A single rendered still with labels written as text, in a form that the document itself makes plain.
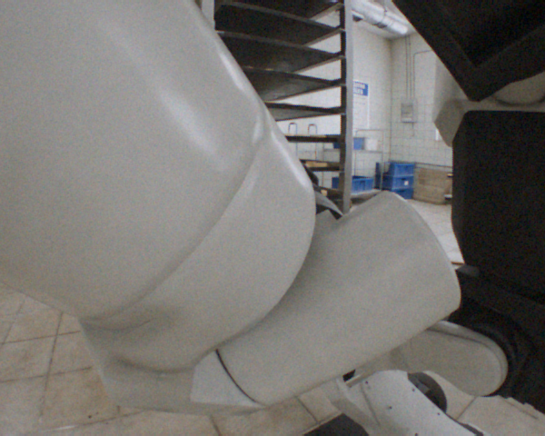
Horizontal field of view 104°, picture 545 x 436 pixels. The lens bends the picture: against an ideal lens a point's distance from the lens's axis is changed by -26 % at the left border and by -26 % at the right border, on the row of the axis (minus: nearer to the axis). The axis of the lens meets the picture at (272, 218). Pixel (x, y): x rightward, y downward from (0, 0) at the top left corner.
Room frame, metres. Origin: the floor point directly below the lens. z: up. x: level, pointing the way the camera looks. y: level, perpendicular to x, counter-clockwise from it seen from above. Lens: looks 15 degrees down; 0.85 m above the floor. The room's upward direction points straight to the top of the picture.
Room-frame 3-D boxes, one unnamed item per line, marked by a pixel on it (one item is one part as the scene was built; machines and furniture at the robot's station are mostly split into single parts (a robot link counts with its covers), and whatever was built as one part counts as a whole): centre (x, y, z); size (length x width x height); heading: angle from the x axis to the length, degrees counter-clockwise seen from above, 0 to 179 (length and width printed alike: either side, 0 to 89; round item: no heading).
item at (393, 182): (4.61, -2.07, 0.30); 0.60 x 0.40 x 0.20; 119
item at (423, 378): (0.57, -0.46, 0.10); 0.20 x 0.05 x 0.20; 29
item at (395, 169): (4.61, -2.07, 0.50); 0.60 x 0.40 x 0.20; 122
